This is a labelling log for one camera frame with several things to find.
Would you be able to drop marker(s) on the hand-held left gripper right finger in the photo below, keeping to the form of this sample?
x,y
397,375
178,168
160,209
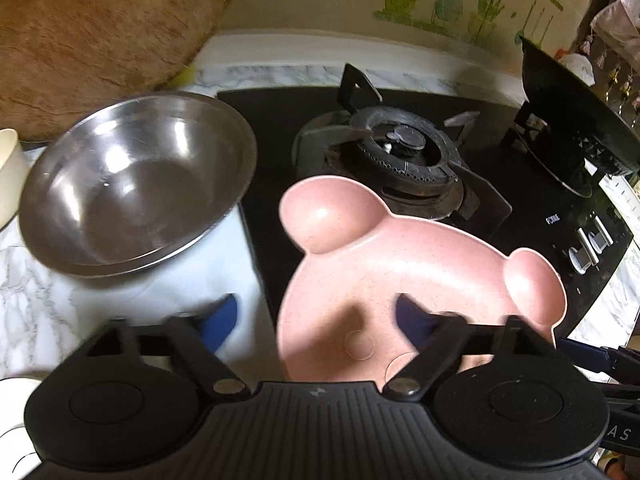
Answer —
x,y
410,321

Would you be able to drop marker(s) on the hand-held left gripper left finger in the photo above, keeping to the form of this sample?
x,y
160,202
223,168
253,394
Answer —
x,y
225,316

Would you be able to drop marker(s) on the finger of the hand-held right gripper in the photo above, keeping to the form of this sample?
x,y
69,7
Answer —
x,y
585,355

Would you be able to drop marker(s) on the pink bear-shaped plate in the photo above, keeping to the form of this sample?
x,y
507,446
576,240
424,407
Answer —
x,y
350,265

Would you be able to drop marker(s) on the cream round bowl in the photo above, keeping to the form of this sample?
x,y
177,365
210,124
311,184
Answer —
x,y
9,175

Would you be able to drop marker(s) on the silver stove knob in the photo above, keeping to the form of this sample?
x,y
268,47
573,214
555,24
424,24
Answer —
x,y
582,255
600,232

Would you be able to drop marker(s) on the stainless steel bowl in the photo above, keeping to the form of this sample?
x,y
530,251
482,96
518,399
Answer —
x,y
140,185

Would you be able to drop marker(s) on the black burner pan support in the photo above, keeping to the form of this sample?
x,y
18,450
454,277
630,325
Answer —
x,y
395,155

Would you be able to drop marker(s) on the black glass gas stove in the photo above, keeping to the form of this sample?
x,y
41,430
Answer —
x,y
280,120

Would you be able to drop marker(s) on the white plate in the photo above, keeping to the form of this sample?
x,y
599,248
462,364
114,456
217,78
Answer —
x,y
17,410

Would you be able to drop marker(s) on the black wok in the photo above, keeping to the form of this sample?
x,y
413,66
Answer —
x,y
575,100

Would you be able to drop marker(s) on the round wooden cutting board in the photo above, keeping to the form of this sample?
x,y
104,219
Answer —
x,y
90,25

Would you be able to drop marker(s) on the white plastic bag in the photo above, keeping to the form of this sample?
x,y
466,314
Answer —
x,y
615,17

